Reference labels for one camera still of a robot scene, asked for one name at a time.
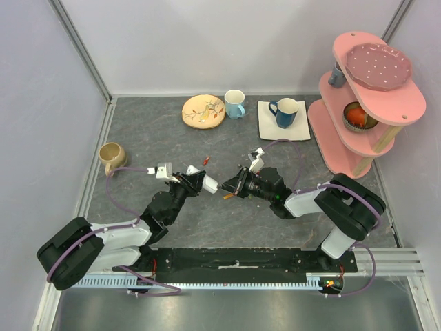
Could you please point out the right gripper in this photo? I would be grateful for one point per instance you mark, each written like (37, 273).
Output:
(241, 183)

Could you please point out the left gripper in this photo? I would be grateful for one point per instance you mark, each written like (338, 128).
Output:
(192, 185)

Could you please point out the white remote control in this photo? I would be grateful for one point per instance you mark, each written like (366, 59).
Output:
(209, 184)

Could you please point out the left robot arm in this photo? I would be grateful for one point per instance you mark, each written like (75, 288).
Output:
(82, 247)

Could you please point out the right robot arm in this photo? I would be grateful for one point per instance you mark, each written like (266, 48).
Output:
(353, 209)

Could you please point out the yellow floral plate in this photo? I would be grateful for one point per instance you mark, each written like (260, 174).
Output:
(204, 111)

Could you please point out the white square plate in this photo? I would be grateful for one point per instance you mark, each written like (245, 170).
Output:
(268, 129)

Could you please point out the light blue mug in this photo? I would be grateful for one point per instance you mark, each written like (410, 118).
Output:
(234, 104)

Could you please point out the beige ceramic mug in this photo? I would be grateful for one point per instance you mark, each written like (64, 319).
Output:
(112, 156)

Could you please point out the dark blue mug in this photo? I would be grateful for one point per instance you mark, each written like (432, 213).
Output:
(285, 111)

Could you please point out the bowl with fruit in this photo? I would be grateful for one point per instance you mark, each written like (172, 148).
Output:
(356, 119)

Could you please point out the grey blue cup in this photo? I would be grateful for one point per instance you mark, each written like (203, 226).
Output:
(337, 78)

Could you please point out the pink dotted plate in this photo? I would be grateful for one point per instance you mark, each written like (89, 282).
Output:
(378, 67)

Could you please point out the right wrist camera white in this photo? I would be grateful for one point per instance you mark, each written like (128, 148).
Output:
(256, 160)

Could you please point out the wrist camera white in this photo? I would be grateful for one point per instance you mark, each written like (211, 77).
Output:
(256, 160)
(163, 171)

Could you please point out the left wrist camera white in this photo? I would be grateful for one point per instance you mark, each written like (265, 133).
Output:
(163, 171)

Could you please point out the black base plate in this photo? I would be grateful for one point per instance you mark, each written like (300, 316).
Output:
(240, 265)

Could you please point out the white slotted cable duct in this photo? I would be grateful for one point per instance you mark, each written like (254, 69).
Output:
(131, 282)

